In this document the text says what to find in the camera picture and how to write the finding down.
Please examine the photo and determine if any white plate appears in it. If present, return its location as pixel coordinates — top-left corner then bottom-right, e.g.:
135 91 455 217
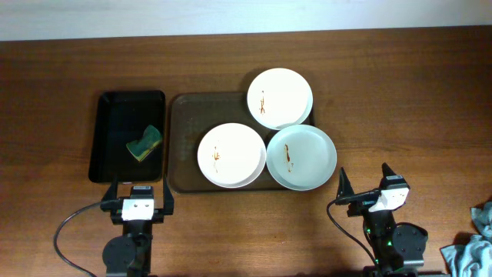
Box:
247 68 314 130
197 123 267 189

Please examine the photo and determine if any black plastic tray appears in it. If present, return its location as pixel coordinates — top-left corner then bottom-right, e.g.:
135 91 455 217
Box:
88 90 166 183

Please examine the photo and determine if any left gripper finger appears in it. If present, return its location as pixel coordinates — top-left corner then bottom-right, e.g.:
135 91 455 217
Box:
101 175 118 212
155 176 174 215

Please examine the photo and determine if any green yellow sponge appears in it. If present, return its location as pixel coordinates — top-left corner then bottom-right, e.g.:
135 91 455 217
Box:
126 125 162 162

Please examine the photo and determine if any pale blue plate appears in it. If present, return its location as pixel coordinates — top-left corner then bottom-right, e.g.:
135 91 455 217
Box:
266 125 337 191

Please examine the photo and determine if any blue grey cloth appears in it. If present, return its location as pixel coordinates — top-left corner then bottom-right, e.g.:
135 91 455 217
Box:
440 202 491 277

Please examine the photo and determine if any brown serving tray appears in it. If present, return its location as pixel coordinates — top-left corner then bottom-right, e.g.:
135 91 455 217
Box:
167 92 317 194

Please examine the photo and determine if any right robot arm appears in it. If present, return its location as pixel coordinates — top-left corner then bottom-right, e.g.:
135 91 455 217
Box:
334 163 428 276

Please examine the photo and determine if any white plate back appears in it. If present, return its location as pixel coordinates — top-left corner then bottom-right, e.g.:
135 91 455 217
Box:
247 68 314 130

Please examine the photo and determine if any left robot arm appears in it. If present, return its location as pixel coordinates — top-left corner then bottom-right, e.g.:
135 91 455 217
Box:
100 179 175 277

